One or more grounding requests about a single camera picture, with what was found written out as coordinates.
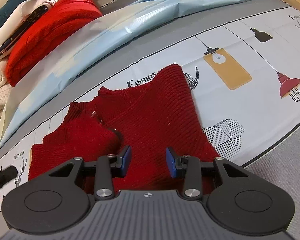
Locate dark red knit sweater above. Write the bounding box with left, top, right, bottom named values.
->
left=29, top=64, right=218, bottom=191

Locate printed white bed sheet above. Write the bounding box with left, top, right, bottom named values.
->
left=0, top=6, right=300, bottom=240

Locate white folded bedding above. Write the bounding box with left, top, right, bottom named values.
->
left=0, top=0, right=59, bottom=46

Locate bright red folded blanket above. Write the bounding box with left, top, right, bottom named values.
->
left=5, top=0, right=102, bottom=87

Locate light blue folded sheet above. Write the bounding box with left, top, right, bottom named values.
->
left=0, top=0, right=251, bottom=148

